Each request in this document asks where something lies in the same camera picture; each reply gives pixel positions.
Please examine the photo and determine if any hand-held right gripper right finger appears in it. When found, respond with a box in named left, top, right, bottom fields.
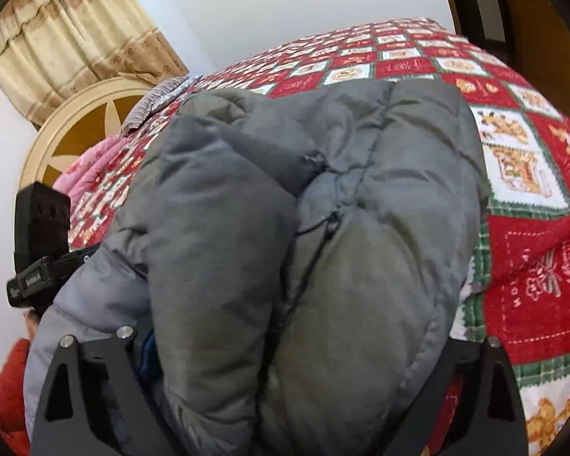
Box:
left=385, top=335, right=528, bottom=456

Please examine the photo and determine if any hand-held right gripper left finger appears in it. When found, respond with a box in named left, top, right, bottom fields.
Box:
left=31, top=314, right=173, bottom=456

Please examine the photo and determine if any grey puffer jacket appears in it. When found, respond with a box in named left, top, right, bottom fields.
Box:
left=23, top=78, right=492, bottom=456

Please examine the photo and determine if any person's left forearm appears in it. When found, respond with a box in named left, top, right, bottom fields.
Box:
left=0, top=339, right=32, bottom=456

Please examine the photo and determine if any pink blanket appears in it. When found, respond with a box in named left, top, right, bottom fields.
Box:
left=52, top=135, right=130, bottom=211

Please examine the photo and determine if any cream round headboard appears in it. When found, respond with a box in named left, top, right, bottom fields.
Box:
left=18, top=76, right=160, bottom=192

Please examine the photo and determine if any red patchwork quilt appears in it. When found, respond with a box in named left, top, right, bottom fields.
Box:
left=66, top=18, right=570, bottom=456

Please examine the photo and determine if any grey cloth at bed corner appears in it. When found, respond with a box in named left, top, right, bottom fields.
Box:
left=121, top=75, right=192, bottom=136

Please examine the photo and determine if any beige curtain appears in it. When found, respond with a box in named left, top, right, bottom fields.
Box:
left=0, top=0, right=189, bottom=127

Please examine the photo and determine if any brown wooden door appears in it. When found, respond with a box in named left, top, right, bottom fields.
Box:
left=494, top=0, right=570, bottom=119

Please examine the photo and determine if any dark door frame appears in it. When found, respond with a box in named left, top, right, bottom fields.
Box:
left=437, top=0, right=510, bottom=60

